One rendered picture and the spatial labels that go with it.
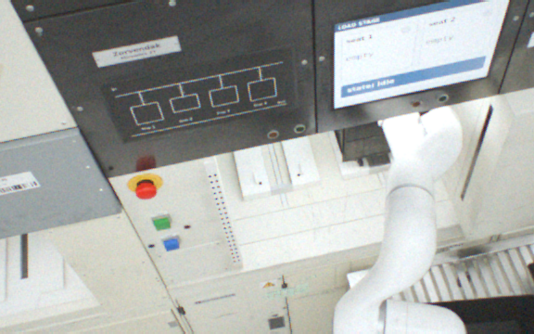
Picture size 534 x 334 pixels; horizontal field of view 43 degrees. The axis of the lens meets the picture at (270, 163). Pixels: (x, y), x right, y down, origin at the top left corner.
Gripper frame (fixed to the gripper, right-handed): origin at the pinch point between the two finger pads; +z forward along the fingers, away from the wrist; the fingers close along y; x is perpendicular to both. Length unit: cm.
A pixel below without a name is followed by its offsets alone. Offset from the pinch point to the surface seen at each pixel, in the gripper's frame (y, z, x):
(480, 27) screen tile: 5.9, -30.2, 39.2
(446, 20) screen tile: 0, -30, 42
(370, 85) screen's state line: -12.0, -30.2, 29.9
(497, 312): 17, -53, -38
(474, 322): 12, -52, -44
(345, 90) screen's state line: -16.5, -30.2, 30.0
